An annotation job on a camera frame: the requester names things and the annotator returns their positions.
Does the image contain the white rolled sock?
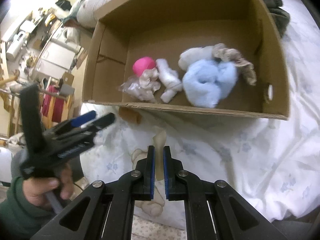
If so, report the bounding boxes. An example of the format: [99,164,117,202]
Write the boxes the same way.
[178,46,214,72]

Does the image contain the wooden drying rack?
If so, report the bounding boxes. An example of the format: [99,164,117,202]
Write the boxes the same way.
[1,73,74,145]

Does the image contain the pink round soft ball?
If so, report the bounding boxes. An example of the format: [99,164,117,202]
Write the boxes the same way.
[132,56,156,77]

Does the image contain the dark green fleece garment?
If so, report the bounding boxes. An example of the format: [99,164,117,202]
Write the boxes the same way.
[249,0,291,38]

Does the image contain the white washing machine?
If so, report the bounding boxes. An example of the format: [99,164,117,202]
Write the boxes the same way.
[51,27,81,54]

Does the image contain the light blue fluffy socks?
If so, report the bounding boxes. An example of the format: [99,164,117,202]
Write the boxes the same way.
[182,59,238,108]

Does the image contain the clear plastic bag with scrunchie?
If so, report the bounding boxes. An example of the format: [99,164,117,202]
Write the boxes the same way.
[118,67,161,103]

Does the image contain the person's left hand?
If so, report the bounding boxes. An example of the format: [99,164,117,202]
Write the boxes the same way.
[22,163,74,211]

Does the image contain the beige lace scrunchie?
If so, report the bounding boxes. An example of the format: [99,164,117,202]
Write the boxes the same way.
[212,43,257,86]

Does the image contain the green sleeve left forearm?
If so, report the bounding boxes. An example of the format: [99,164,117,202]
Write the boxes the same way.
[1,177,55,239]

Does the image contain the white floral duvet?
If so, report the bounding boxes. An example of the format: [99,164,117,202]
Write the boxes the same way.
[80,0,319,221]

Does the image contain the brown cardboard box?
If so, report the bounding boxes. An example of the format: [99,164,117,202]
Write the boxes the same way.
[82,0,290,120]

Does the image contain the white cloth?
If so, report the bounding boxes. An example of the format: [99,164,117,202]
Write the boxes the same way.
[156,59,183,103]

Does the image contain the beige thin stocking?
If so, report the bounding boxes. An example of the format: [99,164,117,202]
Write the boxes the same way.
[153,127,167,181]

